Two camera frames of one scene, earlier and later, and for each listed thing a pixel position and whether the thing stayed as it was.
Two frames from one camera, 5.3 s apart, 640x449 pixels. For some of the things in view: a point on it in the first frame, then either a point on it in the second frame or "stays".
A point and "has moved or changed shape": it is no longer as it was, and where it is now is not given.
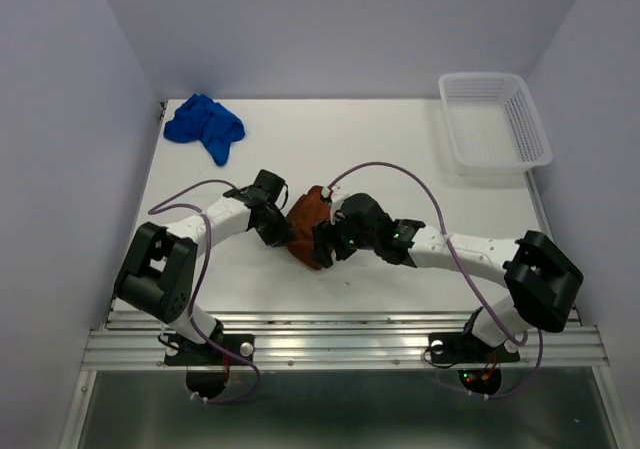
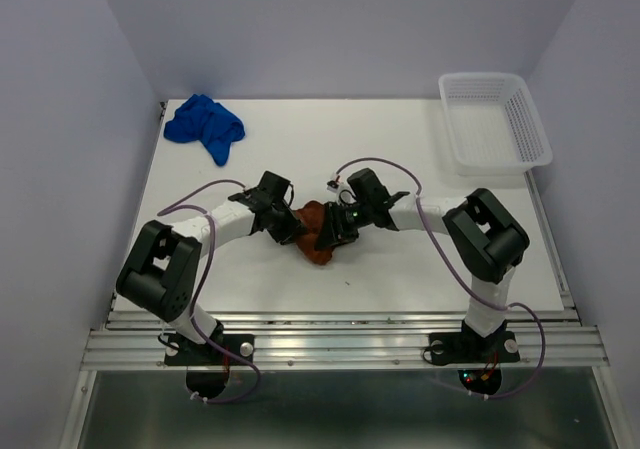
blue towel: x=205 y=120 stays
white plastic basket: x=494 y=126 stays
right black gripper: x=328 y=234 → x=336 y=231
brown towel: x=306 y=213 has moved or changed shape
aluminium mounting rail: x=127 y=340 stays
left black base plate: x=188 y=353 stays
